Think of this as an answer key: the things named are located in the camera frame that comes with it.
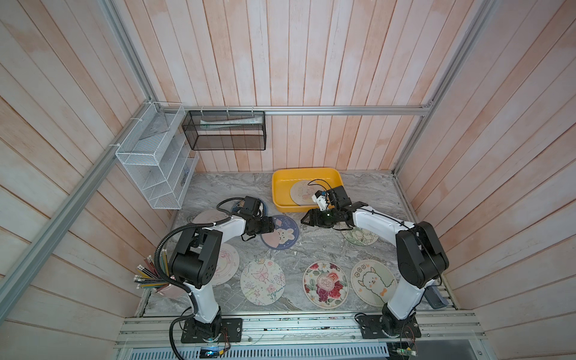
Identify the white wire mesh shelf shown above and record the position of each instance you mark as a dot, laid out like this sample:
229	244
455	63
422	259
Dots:
157	156

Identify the purple bunny coaster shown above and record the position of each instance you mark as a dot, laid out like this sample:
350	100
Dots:
285	235

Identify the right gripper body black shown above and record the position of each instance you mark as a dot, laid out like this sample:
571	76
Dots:
325	219

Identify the butterfly floral coaster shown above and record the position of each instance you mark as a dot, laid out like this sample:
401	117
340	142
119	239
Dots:
262	282

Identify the pink pencil cup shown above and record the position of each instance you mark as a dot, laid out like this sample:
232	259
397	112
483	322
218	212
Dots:
171	292

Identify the yellow plastic storage box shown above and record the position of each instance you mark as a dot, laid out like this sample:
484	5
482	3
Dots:
284	179

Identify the grey rectangular device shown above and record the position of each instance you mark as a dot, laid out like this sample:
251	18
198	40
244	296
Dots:
434	298

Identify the cream pink drawing coaster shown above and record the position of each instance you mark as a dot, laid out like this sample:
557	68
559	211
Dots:
302	192

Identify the pink kitty coaster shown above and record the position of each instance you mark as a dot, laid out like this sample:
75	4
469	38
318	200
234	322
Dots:
208	216

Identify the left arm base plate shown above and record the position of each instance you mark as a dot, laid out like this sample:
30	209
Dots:
221	330

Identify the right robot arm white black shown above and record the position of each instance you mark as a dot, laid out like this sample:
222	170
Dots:
421	259

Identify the red roses floral coaster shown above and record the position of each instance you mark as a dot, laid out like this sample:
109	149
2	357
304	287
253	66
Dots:
326	285

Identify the black wire mesh basket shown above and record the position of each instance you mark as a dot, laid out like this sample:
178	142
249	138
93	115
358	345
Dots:
225	130

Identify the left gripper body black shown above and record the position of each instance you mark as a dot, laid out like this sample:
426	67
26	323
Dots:
262	226

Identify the green flowers pattern coaster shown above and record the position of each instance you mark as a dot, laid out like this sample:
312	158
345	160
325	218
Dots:
360	237

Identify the colored pencils bundle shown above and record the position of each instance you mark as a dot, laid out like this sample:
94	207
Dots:
148	275

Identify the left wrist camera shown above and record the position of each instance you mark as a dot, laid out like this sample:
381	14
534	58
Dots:
250	207

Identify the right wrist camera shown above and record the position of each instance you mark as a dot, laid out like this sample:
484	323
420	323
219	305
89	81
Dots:
335	197

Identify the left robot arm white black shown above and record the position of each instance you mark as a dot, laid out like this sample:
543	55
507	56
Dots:
193	264

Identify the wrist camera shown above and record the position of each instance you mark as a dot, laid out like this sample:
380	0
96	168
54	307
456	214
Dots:
335	197
250	207

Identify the alpaca cartoon coaster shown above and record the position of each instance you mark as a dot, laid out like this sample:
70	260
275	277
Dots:
373	282

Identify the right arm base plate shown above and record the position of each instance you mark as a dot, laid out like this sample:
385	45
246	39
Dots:
380	326

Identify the blue bears cartoon coaster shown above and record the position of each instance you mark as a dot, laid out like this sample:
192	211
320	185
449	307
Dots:
234	208

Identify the white pink bow coaster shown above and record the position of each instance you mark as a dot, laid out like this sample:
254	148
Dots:
227	265

